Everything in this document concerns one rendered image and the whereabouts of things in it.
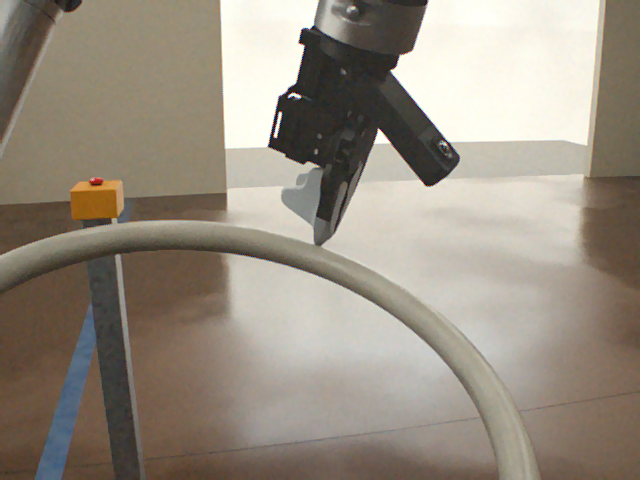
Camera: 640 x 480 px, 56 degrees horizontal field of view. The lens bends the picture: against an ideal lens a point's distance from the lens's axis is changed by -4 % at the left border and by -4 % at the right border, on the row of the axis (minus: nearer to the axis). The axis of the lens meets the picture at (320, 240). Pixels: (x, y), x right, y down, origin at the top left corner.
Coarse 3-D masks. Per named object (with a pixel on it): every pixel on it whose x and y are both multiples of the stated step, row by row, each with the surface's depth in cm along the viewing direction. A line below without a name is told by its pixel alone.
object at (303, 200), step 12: (312, 180) 60; (288, 192) 61; (300, 192) 61; (312, 192) 60; (288, 204) 62; (300, 204) 61; (312, 204) 61; (336, 204) 59; (300, 216) 62; (312, 216) 62; (336, 216) 62; (324, 228) 61; (324, 240) 64
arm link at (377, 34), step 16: (320, 0) 51; (336, 0) 49; (352, 0) 48; (368, 0) 48; (320, 16) 51; (336, 16) 49; (352, 16) 48; (368, 16) 48; (384, 16) 48; (400, 16) 49; (416, 16) 50; (320, 32) 52; (336, 32) 50; (352, 32) 49; (368, 32) 49; (384, 32) 49; (400, 32) 50; (416, 32) 51; (352, 48) 51; (368, 48) 50; (384, 48) 50; (400, 48) 51
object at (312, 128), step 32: (320, 64) 54; (352, 64) 51; (384, 64) 52; (288, 96) 56; (320, 96) 56; (288, 128) 58; (320, 128) 55; (352, 128) 55; (320, 160) 57; (352, 160) 56
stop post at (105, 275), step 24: (72, 192) 159; (96, 192) 160; (120, 192) 168; (72, 216) 161; (96, 216) 161; (96, 264) 167; (120, 264) 175; (96, 288) 169; (120, 288) 173; (96, 312) 171; (120, 312) 172; (96, 336) 173; (120, 336) 174; (120, 360) 176; (120, 384) 178; (120, 408) 180; (120, 432) 182; (120, 456) 184
